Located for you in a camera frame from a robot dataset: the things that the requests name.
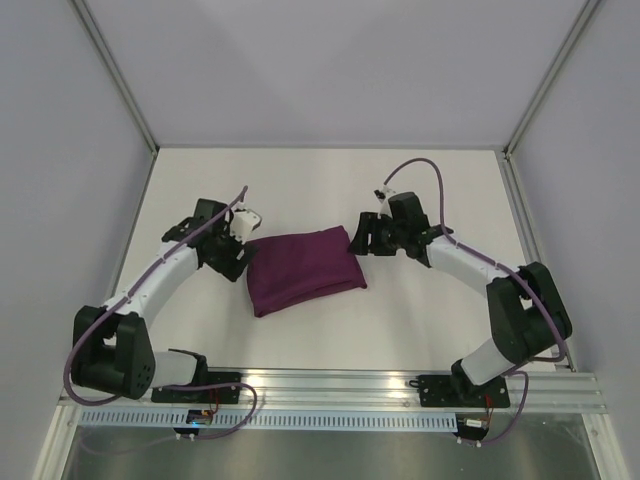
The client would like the purple cloth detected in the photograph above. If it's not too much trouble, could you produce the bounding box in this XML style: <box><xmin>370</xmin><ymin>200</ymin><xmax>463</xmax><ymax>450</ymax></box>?
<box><xmin>246</xmin><ymin>226</ymin><xmax>368</xmax><ymax>318</ymax></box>

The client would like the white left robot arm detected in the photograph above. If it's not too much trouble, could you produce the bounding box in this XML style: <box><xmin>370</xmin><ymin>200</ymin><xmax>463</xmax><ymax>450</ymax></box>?
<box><xmin>63</xmin><ymin>197</ymin><xmax>262</xmax><ymax>406</ymax></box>

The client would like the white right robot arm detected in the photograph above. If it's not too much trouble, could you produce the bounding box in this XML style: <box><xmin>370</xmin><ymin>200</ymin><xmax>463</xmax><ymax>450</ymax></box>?
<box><xmin>349</xmin><ymin>188</ymin><xmax>573</xmax><ymax>405</ymax></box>

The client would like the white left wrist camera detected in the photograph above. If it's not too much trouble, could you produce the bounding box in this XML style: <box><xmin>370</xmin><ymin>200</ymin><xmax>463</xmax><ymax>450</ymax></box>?
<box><xmin>229</xmin><ymin>208</ymin><xmax>262</xmax><ymax>244</ymax></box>

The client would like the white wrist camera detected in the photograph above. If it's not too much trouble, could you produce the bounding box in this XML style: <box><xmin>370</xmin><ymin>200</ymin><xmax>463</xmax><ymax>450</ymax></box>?
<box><xmin>374</xmin><ymin>185</ymin><xmax>397</xmax><ymax>217</ymax></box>
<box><xmin>229</xmin><ymin>208</ymin><xmax>262</xmax><ymax>244</ymax></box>

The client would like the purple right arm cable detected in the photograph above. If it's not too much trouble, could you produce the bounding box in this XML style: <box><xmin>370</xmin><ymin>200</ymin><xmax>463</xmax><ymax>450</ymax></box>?
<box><xmin>382</xmin><ymin>157</ymin><xmax>567</xmax><ymax>376</ymax></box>

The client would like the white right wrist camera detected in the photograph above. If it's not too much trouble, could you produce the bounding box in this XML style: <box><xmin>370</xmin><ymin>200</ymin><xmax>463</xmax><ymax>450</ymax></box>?
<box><xmin>374</xmin><ymin>185</ymin><xmax>397</xmax><ymax>217</ymax></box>

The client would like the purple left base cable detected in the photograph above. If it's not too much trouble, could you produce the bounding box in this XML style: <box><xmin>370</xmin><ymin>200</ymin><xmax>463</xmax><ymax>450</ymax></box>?
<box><xmin>164</xmin><ymin>382</ymin><xmax>259</xmax><ymax>444</ymax></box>

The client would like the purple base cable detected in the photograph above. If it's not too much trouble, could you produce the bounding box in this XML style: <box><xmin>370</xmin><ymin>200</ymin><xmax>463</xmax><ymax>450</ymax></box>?
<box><xmin>452</xmin><ymin>370</ymin><xmax>531</xmax><ymax>449</ymax></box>
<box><xmin>164</xmin><ymin>382</ymin><xmax>259</xmax><ymax>444</ymax></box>

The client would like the aluminium front rail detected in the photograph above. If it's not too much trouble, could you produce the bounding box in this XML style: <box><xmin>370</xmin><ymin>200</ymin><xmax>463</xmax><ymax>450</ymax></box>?
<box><xmin>58</xmin><ymin>364</ymin><xmax>609</xmax><ymax>414</ymax></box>

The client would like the aluminium rail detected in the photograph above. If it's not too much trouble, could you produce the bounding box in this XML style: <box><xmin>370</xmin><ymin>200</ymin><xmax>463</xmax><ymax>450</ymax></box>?
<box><xmin>496</xmin><ymin>151</ymin><xmax>629</xmax><ymax>479</ymax></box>
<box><xmin>58</xmin><ymin>364</ymin><xmax>609</xmax><ymax>414</ymax></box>

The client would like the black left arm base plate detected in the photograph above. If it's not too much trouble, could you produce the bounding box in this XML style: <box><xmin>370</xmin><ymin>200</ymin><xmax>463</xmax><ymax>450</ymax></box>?
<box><xmin>151</xmin><ymin>371</ymin><xmax>243</xmax><ymax>405</ymax></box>

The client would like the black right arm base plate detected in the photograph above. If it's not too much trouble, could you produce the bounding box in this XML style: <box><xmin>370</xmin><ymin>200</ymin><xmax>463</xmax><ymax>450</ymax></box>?
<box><xmin>408</xmin><ymin>374</ymin><xmax>511</xmax><ymax>409</ymax></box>

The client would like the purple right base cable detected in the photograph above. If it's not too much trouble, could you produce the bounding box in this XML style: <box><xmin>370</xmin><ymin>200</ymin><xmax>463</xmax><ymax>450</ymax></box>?
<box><xmin>452</xmin><ymin>370</ymin><xmax>531</xmax><ymax>449</ymax></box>

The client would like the aluminium right frame post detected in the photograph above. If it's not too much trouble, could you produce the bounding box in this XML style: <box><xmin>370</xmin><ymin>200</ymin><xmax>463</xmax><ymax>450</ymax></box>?
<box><xmin>502</xmin><ymin>0</ymin><xmax>604</xmax><ymax>160</ymax></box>

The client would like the aluminium frame post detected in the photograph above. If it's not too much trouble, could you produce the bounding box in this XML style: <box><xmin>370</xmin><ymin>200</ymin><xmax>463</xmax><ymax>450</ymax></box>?
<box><xmin>502</xmin><ymin>0</ymin><xmax>604</xmax><ymax>160</ymax></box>
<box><xmin>68</xmin><ymin>0</ymin><xmax>160</xmax><ymax>159</ymax></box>

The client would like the white slotted cable duct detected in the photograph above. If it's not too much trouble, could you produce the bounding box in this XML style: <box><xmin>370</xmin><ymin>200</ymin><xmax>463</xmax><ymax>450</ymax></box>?
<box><xmin>78</xmin><ymin>407</ymin><xmax>457</xmax><ymax>433</ymax></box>

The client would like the aluminium left frame post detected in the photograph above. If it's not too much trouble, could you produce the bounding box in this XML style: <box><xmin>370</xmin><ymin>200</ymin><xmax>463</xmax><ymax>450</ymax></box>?
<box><xmin>68</xmin><ymin>0</ymin><xmax>160</xmax><ymax>159</ymax></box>

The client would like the aluminium right side rail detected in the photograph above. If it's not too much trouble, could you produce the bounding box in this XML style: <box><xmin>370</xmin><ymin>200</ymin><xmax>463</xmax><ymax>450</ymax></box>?
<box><xmin>496</xmin><ymin>151</ymin><xmax>629</xmax><ymax>479</ymax></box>

